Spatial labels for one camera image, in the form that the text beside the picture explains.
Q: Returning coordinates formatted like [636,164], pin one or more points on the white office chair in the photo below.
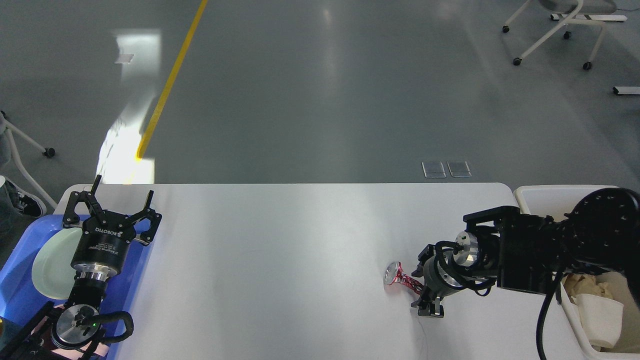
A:
[574,12]

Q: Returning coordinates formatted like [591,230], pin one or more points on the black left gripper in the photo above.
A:
[102,247]

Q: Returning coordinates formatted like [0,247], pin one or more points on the floor socket cover left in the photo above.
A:
[433,170]

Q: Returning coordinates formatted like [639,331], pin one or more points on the black white sneaker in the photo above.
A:
[26,203]

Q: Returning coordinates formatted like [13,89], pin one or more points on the beige plastic bin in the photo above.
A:
[557,201]

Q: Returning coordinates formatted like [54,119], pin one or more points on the white bar on floor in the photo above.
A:
[626,90]

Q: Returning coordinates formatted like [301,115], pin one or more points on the floor socket cover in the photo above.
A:
[459,169]
[433,170]

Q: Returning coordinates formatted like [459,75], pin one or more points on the light green plate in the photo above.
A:
[52,274]

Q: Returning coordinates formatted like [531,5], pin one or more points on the floor socket cover right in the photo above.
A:
[459,169]

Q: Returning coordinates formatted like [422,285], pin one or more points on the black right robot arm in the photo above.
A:
[529,253]

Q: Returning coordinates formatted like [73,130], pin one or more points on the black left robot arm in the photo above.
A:
[90,287]

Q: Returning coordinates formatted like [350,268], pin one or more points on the paper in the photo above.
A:
[576,284]

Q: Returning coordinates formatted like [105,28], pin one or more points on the white paper cup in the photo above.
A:
[601,319]

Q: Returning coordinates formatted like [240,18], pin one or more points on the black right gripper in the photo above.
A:
[446,267]

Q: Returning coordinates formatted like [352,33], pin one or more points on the red snack wrapper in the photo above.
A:
[395,274]

